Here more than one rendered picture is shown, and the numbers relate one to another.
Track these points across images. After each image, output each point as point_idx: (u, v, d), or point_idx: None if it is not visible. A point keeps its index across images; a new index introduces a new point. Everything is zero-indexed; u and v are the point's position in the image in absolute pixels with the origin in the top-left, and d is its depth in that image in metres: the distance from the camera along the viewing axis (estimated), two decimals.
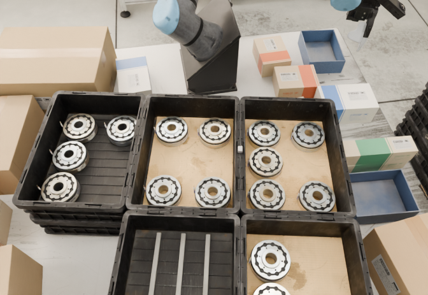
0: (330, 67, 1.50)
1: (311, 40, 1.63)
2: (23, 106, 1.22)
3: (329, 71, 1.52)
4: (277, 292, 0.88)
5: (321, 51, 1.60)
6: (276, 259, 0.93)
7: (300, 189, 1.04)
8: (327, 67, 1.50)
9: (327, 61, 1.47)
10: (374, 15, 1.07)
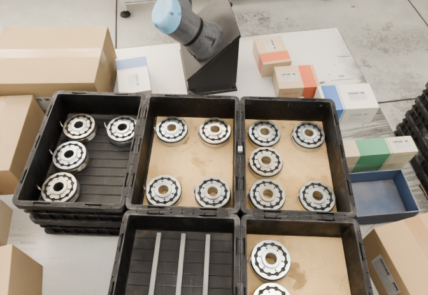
0: None
1: None
2: (23, 106, 1.22)
3: None
4: (277, 292, 0.88)
5: None
6: (276, 259, 0.93)
7: (300, 189, 1.04)
8: None
9: None
10: None
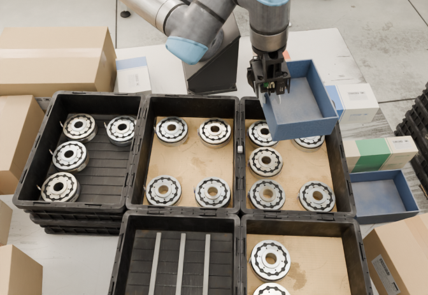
0: (313, 129, 0.86)
1: None
2: (23, 106, 1.22)
3: (312, 134, 0.88)
4: (277, 292, 0.88)
5: (293, 97, 0.96)
6: (276, 259, 0.93)
7: (300, 189, 1.04)
8: (307, 129, 0.86)
9: (308, 121, 0.83)
10: (286, 64, 0.81)
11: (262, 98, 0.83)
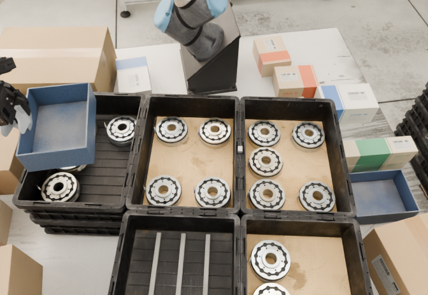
0: (65, 159, 0.82)
1: (60, 100, 0.94)
2: None
3: (69, 164, 0.83)
4: (277, 292, 0.88)
5: (72, 122, 0.91)
6: (276, 259, 0.93)
7: (300, 189, 1.04)
8: (59, 160, 0.81)
9: (51, 151, 0.78)
10: (18, 92, 0.76)
11: (0, 128, 0.78)
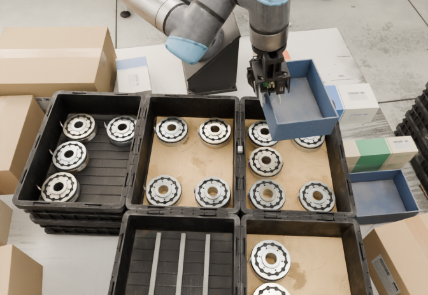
0: (313, 129, 0.86)
1: None
2: (23, 106, 1.22)
3: (311, 134, 0.88)
4: (277, 292, 0.88)
5: (293, 97, 0.96)
6: (276, 259, 0.93)
7: (300, 189, 1.04)
8: (307, 129, 0.86)
9: (308, 121, 0.83)
10: (286, 63, 0.81)
11: (262, 98, 0.83)
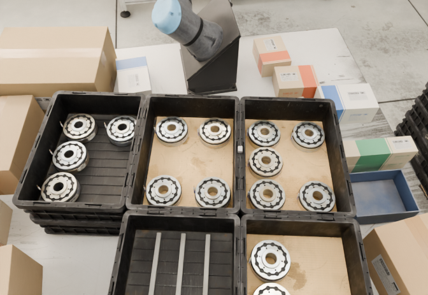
0: None
1: None
2: (23, 106, 1.22)
3: None
4: (277, 292, 0.88)
5: None
6: (276, 259, 0.93)
7: (300, 189, 1.04)
8: None
9: None
10: None
11: None
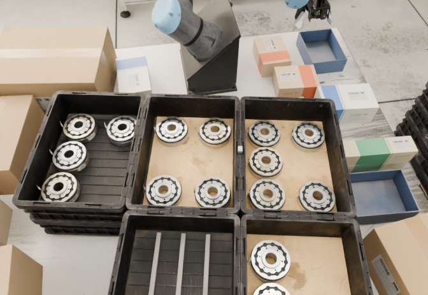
0: (332, 67, 1.50)
1: (309, 40, 1.63)
2: (23, 106, 1.22)
3: (332, 70, 1.52)
4: (277, 292, 0.88)
5: (320, 51, 1.60)
6: (276, 259, 0.93)
7: (300, 189, 1.04)
8: (329, 67, 1.50)
9: (330, 61, 1.47)
10: None
11: (302, 23, 1.36)
